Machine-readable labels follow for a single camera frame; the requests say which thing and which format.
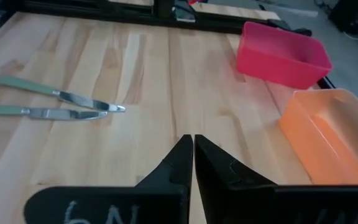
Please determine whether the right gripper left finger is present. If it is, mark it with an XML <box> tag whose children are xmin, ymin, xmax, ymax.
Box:
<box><xmin>23</xmin><ymin>134</ymin><xmax>195</xmax><ymax>224</ymax></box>

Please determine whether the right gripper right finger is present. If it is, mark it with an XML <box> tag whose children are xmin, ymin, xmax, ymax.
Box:
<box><xmin>195</xmin><ymin>134</ymin><xmax>358</xmax><ymax>224</ymax></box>

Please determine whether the pink plastic bin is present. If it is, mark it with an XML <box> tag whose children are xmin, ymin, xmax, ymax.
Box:
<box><xmin>236</xmin><ymin>21</ymin><xmax>334</xmax><ymax>90</ymax></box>

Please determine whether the green-handled table knife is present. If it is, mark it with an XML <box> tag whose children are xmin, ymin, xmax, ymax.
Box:
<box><xmin>0</xmin><ymin>75</ymin><xmax>126</xmax><ymax>113</ymax></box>
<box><xmin>0</xmin><ymin>105</ymin><xmax>109</xmax><ymax>121</ymax></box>

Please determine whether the black table frame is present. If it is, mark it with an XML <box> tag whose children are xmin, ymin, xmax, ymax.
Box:
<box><xmin>0</xmin><ymin>0</ymin><xmax>358</xmax><ymax>108</ymax></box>

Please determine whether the orange plastic bin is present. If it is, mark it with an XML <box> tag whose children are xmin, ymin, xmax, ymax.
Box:
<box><xmin>278</xmin><ymin>88</ymin><xmax>358</xmax><ymax>187</ymax></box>

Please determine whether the dark background equipment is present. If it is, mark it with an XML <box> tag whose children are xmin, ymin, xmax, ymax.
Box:
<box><xmin>328</xmin><ymin>0</ymin><xmax>358</xmax><ymax>35</ymax></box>

